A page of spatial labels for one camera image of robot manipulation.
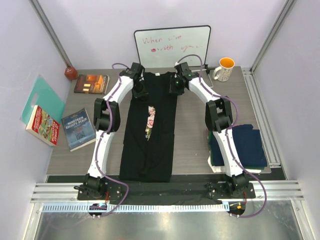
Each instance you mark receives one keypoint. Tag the blue cover book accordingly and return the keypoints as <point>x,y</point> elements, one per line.
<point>78,130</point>

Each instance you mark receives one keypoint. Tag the black t shirt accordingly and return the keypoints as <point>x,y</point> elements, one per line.
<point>149,137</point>

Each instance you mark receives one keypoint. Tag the red white cover book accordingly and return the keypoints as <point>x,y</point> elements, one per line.
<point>43,126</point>

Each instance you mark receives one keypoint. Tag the black wire book stand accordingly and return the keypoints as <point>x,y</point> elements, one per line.
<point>207,69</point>

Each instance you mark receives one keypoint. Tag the teal plastic cutting board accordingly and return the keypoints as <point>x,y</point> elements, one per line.
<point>43,95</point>

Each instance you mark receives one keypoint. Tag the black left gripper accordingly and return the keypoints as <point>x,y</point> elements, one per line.
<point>144,93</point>

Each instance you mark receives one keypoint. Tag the small whiteboard with red writing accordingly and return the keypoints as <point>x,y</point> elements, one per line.
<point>163,47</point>

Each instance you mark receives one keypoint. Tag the white folded t shirt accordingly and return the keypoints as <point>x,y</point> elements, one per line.
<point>221,169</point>

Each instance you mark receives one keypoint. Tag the orange brown cover book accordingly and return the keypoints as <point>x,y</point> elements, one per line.
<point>91,84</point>

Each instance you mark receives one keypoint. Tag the white mug orange inside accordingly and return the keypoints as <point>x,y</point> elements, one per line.
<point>223,72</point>

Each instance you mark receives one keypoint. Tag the red brown die block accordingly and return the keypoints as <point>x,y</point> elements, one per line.
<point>71,73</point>

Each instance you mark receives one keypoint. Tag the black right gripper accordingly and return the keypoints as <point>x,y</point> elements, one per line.
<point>172,90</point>

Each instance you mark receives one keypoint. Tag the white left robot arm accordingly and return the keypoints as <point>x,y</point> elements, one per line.
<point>107,120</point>

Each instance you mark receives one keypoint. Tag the navy folded t shirt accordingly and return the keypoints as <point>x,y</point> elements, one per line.
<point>250,147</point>

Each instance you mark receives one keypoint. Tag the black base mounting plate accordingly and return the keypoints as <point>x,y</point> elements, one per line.
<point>204,186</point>

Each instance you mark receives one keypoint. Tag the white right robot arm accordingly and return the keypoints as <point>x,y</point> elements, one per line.
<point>218,120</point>

